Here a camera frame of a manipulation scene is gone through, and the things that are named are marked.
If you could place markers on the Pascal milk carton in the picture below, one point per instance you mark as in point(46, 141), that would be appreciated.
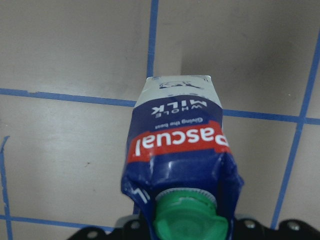
point(179, 169)

